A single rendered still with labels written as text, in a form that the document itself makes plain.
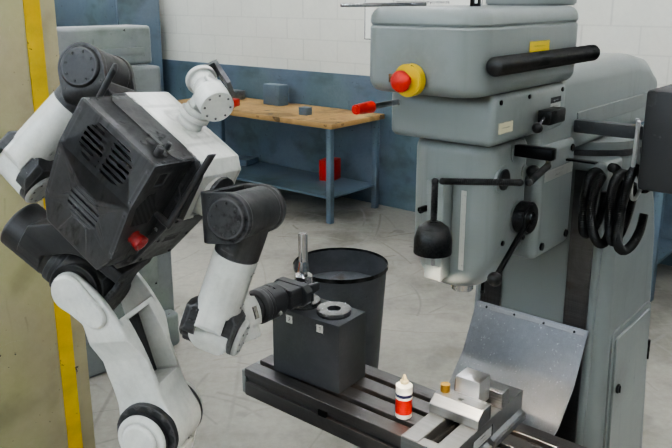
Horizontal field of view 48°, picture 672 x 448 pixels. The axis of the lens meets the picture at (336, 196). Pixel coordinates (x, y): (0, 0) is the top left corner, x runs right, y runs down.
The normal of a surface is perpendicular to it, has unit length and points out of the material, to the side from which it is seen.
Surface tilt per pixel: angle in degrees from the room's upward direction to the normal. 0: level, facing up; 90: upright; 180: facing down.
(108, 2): 90
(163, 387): 74
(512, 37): 90
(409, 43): 90
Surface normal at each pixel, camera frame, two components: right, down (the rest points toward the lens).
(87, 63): -0.18, -0.01
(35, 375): 0.77, 0.16
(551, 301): -0.64, 0.20
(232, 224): -0.42, 0.13
